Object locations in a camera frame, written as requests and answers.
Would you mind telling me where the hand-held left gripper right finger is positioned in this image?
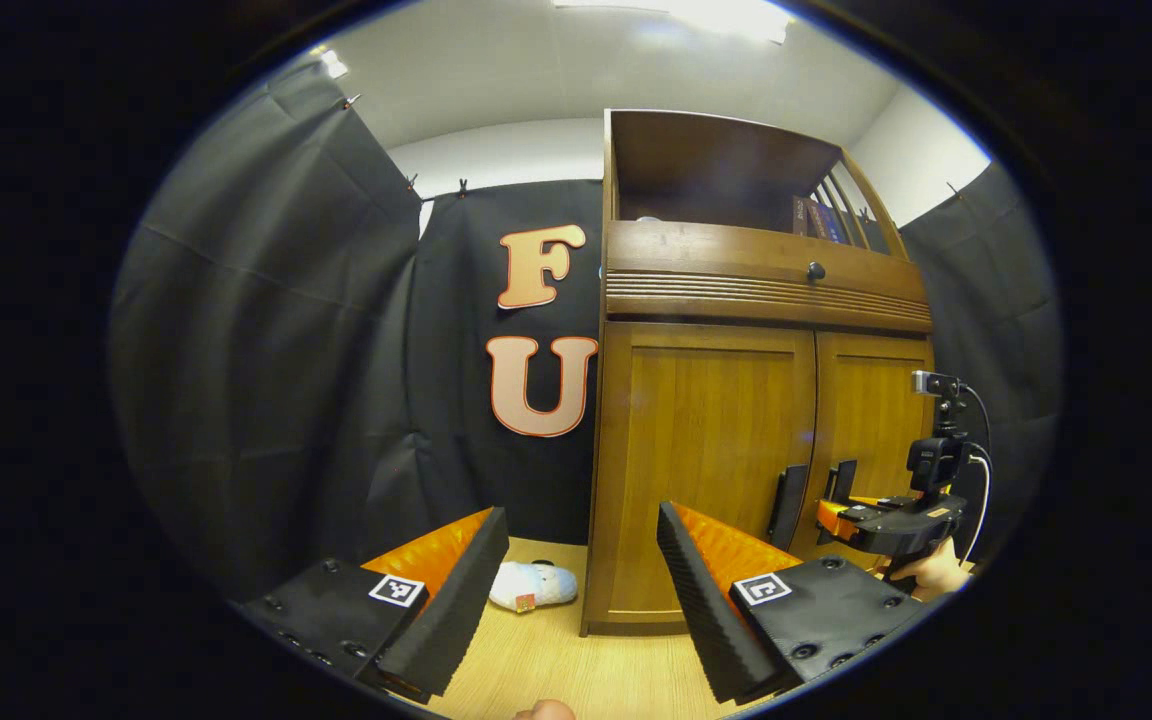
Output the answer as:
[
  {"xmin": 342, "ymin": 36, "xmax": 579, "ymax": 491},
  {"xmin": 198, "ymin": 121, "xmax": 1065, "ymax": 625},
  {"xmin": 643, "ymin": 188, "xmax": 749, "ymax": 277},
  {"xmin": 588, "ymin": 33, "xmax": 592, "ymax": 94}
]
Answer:
[{"xmin": 656, "ymin": 500, "xmax": 929, "ymax": 706}]

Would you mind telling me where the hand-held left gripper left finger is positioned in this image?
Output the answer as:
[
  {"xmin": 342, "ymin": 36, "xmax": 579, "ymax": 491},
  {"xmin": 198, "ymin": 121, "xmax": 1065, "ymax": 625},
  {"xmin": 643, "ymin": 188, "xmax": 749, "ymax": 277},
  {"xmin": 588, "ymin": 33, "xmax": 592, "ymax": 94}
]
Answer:
[{"xmin": 233, "ymin": 507, "xmax": 511, "ymax": 703}]

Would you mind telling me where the wooden cabinet door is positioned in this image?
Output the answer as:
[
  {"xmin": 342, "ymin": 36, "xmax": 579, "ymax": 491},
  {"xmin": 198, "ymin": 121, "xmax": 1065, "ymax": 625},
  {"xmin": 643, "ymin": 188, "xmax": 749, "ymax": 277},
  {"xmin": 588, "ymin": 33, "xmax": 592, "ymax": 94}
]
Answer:
[
  {"xmin": 796, "ymin": 330, "xmax": 937, "ymax": 576},
  {"xmin": 596, "ymin": 320, "xmax": 819, "ymax": 626}
]

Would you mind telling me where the wooden double-door shoe cabinet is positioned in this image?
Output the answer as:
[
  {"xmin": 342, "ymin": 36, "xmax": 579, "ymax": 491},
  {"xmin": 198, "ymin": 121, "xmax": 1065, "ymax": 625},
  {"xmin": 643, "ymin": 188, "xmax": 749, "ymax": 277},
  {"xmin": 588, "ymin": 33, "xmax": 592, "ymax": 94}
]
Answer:
[{"xmin": 581, "ymin": 108, "xmax": 937, "ymax": 638}]

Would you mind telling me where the wooden cabinet drawer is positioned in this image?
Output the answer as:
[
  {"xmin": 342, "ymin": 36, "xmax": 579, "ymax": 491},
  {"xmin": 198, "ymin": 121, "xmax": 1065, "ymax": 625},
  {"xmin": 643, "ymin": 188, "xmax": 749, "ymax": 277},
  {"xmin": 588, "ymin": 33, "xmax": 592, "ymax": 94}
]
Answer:
[{"xmin": 604, "ymin": 220, "xmax": 932, "ymax": 321}]

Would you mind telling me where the white plush toy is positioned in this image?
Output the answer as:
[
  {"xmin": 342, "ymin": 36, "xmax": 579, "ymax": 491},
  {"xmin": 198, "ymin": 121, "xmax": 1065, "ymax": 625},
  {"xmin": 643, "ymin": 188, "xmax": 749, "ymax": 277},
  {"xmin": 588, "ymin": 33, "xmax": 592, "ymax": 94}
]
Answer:
[{"xmin": 488, "ymin": 560, "xmax": 579, "ymax": 614}]

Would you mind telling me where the blue book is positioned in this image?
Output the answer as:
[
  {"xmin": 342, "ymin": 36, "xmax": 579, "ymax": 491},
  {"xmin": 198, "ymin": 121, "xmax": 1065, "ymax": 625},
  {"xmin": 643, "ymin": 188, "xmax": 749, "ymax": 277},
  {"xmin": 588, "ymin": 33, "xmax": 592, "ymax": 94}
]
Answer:
[{"xmin": 810, "ymin": 198, "xmax": 850, "ymax": 244}]

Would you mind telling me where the large ceiling light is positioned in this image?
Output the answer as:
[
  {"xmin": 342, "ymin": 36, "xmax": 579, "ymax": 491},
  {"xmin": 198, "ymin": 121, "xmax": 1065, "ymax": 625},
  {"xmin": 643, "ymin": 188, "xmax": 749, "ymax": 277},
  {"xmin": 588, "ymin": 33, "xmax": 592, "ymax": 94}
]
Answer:
[{"xmin": 551, "ymin": 0, "xmax": 792, "ymax": 43}]

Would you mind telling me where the white cable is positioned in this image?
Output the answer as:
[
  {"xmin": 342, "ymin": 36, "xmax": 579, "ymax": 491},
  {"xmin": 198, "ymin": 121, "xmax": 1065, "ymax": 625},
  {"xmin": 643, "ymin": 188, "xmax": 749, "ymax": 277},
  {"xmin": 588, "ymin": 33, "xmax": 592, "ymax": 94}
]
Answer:
[{"xmin": 961, "ymin": 455, "xmax": 993, "ymax": 561}]

